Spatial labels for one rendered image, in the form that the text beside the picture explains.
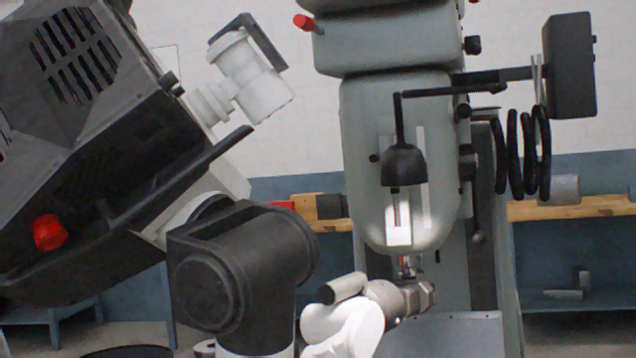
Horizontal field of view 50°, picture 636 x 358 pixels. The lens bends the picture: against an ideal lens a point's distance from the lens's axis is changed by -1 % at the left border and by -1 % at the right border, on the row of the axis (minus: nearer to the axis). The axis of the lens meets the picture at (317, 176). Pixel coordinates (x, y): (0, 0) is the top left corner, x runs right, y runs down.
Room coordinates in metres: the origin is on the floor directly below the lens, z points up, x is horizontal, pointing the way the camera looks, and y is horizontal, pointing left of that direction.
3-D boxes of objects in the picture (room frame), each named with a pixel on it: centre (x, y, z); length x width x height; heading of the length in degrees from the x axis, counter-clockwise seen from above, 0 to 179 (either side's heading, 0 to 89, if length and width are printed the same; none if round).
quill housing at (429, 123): (1.25, -0.16, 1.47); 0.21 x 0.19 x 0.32; 76
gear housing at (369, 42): (1.28, -0.17, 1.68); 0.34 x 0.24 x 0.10; 166
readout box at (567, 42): (1.45, -0.55, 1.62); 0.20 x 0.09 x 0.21; 166
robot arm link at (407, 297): (1.17, -0.10, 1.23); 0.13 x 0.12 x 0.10; 55
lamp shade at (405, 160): (1.04, -0.13, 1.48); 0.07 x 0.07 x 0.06
